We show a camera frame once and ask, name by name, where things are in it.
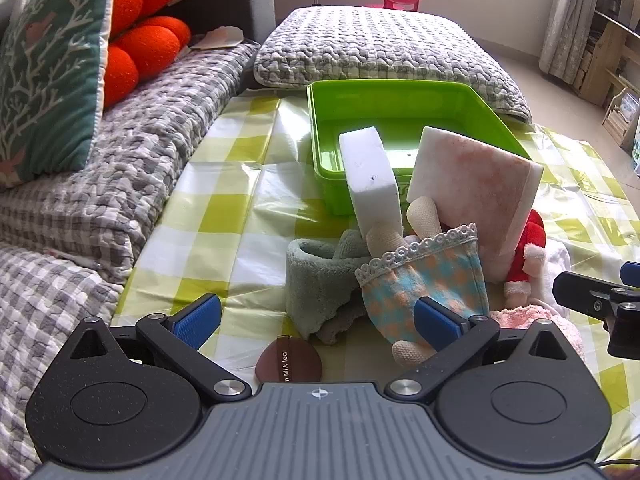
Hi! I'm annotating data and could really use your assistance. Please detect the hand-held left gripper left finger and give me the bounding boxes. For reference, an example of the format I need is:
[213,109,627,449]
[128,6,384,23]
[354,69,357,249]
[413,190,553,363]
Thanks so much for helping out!
[70,292,253,403]

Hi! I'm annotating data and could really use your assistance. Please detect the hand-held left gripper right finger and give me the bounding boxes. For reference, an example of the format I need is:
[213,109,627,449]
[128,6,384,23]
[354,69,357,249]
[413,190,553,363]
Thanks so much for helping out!
[385,296,586,406]

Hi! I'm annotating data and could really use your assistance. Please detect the rag doll with checked dress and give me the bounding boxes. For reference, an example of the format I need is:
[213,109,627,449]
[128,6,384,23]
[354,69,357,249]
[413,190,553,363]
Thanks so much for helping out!
[355,196,491,368]

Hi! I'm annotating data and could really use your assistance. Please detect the pink fluffy towel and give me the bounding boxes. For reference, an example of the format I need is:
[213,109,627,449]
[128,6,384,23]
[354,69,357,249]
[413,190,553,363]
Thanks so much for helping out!
[489,304,586,361]

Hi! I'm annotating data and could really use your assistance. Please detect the white snowman plush red trim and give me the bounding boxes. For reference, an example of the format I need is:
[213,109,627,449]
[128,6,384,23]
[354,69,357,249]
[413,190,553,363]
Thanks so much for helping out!
[502,208,548,301]

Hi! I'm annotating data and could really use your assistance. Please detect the large pink-stained white sponge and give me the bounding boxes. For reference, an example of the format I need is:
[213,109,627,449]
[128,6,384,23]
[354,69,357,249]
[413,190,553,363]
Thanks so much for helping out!
[406,126,544,281]

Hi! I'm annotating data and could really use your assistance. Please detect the small white sponge block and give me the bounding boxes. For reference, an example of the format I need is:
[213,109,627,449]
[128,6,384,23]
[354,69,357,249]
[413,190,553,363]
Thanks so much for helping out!
[338,126,403,241]

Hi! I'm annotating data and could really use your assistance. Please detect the green plastic bin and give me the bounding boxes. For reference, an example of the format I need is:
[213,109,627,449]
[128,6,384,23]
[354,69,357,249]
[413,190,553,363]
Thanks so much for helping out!
[306,80,532,217]

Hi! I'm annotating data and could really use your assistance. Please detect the brown round packet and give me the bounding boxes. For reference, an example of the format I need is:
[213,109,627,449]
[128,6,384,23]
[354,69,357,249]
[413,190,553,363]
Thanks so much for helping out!
[254,335,323,383]

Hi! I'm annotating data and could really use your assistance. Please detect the grey-green fleece towel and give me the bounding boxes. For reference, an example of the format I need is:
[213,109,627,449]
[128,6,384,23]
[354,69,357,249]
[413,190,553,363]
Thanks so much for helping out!
[285,229,373,346]

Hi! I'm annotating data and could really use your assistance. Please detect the small wooden book rack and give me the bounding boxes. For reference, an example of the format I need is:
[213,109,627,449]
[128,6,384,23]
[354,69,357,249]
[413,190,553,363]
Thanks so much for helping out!
[602,87,640,151]

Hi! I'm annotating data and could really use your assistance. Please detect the grey checked quilted sofa cover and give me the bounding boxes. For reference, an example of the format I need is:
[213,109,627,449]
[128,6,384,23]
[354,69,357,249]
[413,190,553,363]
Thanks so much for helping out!
[0,40,261,480]

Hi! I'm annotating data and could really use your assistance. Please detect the wooden bookshelf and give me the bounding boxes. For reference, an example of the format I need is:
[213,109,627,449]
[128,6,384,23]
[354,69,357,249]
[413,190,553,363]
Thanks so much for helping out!
[580,0,640,106]

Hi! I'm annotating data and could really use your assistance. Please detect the beige patterned curtain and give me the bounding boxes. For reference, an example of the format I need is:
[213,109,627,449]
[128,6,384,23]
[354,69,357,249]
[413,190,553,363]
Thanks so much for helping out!
[539,0,608,86]

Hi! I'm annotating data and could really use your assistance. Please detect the teal coral-print pillow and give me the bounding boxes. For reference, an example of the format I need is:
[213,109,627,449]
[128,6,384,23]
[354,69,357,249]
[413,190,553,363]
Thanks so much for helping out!
[0,0,118,191]

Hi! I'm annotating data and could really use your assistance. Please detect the grey quilted ottoman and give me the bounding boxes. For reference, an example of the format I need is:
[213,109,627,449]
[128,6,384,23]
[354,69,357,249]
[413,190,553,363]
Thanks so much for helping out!
[254,6,533,125]

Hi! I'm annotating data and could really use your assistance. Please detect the orange segmented plush pillow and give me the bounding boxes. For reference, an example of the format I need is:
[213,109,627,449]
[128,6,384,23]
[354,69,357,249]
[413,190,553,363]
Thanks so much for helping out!
[102,0,192,110]

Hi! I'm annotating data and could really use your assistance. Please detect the grey sofa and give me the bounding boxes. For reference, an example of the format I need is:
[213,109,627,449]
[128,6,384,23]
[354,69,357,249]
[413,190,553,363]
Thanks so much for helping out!
[162,0,276,45]

